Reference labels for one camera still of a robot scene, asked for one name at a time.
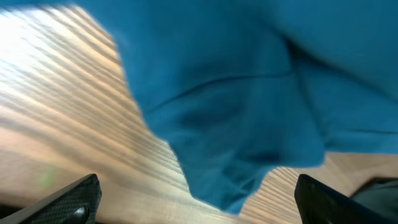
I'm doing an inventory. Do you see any blue polo shirt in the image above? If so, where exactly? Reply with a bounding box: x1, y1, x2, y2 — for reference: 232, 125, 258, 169
0, 0, 398, 216

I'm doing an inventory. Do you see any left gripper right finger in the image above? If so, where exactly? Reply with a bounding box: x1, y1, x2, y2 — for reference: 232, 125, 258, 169
294, 174, 395, 224

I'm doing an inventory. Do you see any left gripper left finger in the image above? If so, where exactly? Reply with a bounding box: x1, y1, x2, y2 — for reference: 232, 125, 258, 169
1, 174, 102, 224

